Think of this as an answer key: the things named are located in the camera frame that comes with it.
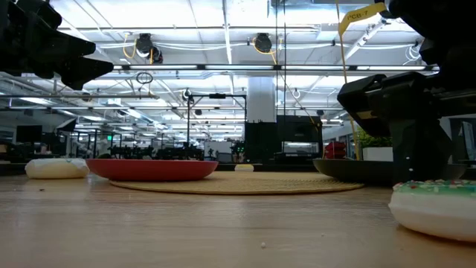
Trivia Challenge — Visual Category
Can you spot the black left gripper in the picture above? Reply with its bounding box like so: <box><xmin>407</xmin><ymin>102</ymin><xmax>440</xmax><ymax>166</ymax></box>
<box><xmin>0</xmin><ymin>0</ymin><xmax>115</xmax><ymax>91</ymax></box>

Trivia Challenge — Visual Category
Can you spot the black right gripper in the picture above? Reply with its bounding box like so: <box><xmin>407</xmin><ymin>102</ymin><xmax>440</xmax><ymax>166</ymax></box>
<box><xmin>336</xmin><ymin>71</ymin><xmax>476</xmax><ymax>186</ymax></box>

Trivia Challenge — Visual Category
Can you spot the small green frosted donut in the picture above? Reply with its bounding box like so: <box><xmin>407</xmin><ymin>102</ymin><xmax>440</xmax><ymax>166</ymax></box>
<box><xmin>387</xmin><ymin>179</ymin><xmax>476</xmax><ymax>243</ymax></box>

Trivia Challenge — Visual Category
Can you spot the large white frosted donut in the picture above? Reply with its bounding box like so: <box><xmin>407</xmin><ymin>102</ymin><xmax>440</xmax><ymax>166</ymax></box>
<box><xmin>25</xmin><ymin>158</ymin><xmax>91</xmax><ymax>180</ymax></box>

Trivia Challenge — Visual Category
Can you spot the green plant in white pot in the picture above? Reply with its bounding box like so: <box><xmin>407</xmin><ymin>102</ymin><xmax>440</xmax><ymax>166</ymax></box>
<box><xmin>356</xmin><ymin>128</ymin><xmax>393</xmax><ymax>162</ymax></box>

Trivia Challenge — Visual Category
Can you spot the black round plate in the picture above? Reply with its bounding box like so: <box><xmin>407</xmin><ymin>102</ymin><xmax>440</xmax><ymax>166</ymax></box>
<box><xmin>312</xmin><ymin>158</ymin><xmax>468</xmax><ymax>186</ymax></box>

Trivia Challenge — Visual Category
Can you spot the black monitor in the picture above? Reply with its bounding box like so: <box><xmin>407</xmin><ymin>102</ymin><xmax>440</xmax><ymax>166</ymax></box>
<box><xmin>16</xmin><ymin>124</ymin><xmax>43</xmax><ymax>143</ymax></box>

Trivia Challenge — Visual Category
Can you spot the red storage bin stack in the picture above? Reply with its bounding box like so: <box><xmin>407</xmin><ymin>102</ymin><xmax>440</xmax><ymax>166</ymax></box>
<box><xmin>324</xmin><ymin>141</ymin><xmax>347</xmax><ymax>160</ymax></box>

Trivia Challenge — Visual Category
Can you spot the black cabinet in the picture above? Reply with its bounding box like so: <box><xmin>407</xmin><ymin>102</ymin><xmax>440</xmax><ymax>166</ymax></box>
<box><xmin>277</xmin><ymin>115</ymin><xmax>324</xmax><ymax>165</ymax></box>

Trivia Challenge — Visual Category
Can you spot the red round plate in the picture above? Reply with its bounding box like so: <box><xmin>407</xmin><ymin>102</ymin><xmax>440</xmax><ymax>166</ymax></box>
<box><xmin>85</xmin><ymin>159</ymin><xmax>219</xmax><ymax>182</ymax></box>

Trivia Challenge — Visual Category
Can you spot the thin black vertical pole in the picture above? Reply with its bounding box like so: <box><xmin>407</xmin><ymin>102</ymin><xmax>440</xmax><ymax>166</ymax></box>
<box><xmin>274</xmin><ymin>0</ymin><xmax>279</xmax><ymax>165</ymax></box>
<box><xmin>283</xmin><ymin>0</ymin><xmax>288</xmax><ymax>165</ymax></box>

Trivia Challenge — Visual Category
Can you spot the yellow label tag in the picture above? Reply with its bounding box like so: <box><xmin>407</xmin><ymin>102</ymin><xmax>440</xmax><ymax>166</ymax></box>
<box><xmin>337</xmin><ymin>1</ymin><xmax>388</xmax><ymax>37</ymax></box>

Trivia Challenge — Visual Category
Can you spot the white square column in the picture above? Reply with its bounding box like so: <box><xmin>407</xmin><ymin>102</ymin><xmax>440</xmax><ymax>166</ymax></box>
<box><xmin>247</xmin><ymin>76</ymin><xmax>277</xmax><ymax>124</ymax></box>

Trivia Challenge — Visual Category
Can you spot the long strip light fixture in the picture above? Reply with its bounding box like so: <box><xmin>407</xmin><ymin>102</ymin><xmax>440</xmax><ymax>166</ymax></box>
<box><xmin>112</xmin><ymin>64</ymin><xmax>440</xmax><ymax>72</ymax></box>

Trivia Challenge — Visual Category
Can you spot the round woven straw placemat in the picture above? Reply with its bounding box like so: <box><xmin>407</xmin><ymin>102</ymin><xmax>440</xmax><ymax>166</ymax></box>
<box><xmin>110</xmin><ymin>169</ymin><xmax>365</xmax><ymax>196</ymax></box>

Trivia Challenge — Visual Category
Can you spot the black cable loop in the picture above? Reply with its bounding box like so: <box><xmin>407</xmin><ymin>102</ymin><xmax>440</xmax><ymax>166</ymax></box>
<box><xmin>135</xmin><ymin>71</ymin><xmax>155</xmax><ymax>85</ymax></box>

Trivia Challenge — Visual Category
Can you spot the black cable reel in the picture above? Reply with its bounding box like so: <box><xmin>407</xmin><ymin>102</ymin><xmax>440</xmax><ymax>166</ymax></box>
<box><xmin>254</xmin><ymin>32</ymin><xmax>274</xmax><ymax>54</ymax></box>
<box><xmin>135</xmin><ymin>33</ymin><xmax>155</xmax><ymax>57</ymax></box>

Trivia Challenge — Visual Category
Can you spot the yellow cable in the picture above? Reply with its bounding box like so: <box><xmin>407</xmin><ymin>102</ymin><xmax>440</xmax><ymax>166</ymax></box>
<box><xmin>335</xmin><ymin>0</ymin><xmax>361</xmax><ymax>161</ymax></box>

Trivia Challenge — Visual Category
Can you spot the black aluminium rig frame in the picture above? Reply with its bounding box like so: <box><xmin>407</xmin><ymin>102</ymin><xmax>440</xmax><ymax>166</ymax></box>
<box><xmin>0</xmin><ymin>162</ymin><xmax>476</xmax><ymax>180</ymax></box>

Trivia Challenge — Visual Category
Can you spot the black background rig frame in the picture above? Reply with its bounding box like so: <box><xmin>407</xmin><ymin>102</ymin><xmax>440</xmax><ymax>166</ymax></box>
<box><xmin>186</xmin><ymin>92</ymin><xmax>248</xmax><ymax>144</ymax></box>

